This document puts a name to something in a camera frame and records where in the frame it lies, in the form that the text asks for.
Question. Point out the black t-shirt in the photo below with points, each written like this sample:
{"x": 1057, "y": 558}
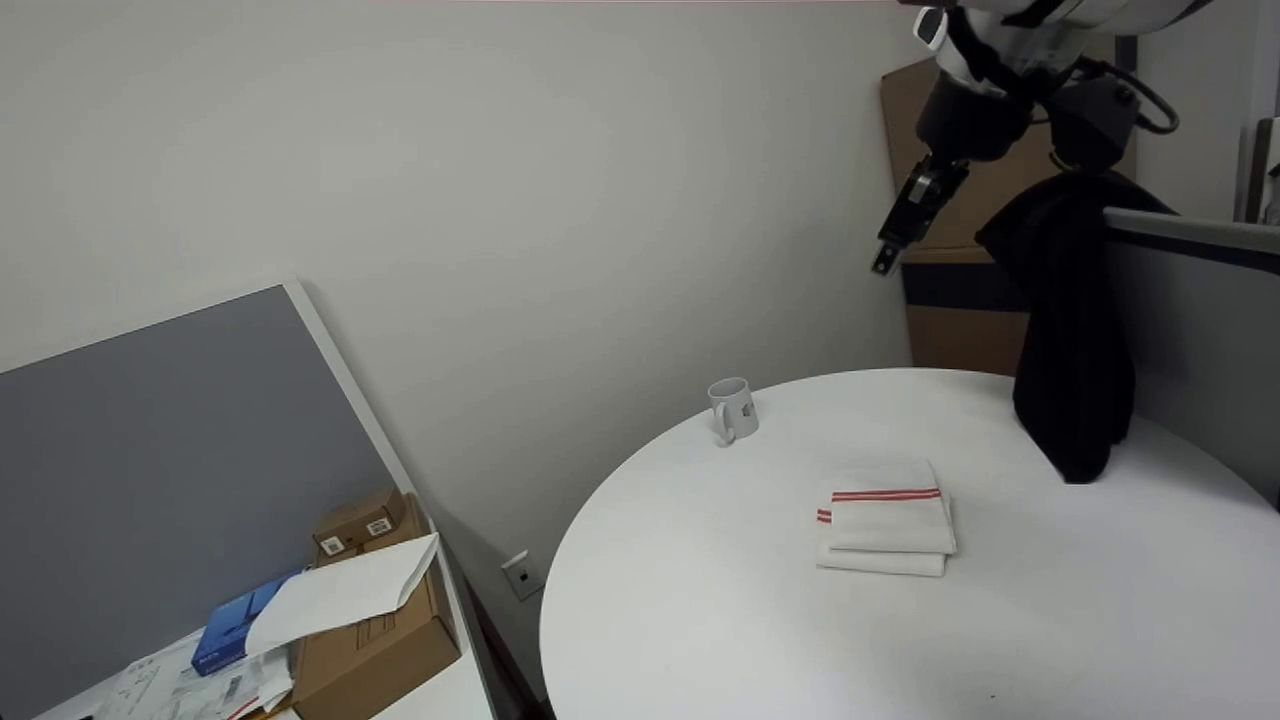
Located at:
{"x": 1073, "y": 335}

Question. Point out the large brown cardboard panel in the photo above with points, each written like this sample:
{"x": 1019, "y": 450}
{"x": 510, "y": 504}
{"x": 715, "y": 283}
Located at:
{"x": 963, "y": 314}

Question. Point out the folded white cloth red stripe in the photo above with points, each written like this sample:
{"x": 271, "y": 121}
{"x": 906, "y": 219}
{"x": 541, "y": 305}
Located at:
{"x": 885, "y": 521}

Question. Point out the small cardboard box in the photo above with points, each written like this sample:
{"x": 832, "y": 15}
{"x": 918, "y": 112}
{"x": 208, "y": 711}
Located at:
{"x": 366, "y": 525}

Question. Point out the blue plastic object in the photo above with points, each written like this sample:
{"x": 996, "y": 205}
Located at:
{"x": 229, "y": 624}

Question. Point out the grey metal frame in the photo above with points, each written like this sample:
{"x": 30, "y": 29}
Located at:
{"x": 1263, "y": 167}

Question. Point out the grey office partition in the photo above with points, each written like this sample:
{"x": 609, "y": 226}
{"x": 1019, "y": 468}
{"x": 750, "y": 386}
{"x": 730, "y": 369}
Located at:
{"x": 147, "y": 492}

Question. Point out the large flat cardboard box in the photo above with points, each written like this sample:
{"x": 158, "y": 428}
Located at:
{"x": 380, "y": 655}

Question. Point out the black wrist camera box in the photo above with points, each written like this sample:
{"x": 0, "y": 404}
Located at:
{"x": 1094, "y": 121}

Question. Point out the white paper sheet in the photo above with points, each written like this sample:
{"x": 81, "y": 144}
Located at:
{"x": 343, "y": 593}

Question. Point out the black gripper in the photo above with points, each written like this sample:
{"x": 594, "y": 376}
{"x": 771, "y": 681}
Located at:
{"x": 973, "y": 121}

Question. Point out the clear drinking glass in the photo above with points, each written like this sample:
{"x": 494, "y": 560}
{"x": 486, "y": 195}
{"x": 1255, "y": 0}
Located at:
{"x": 730, "y": 410}

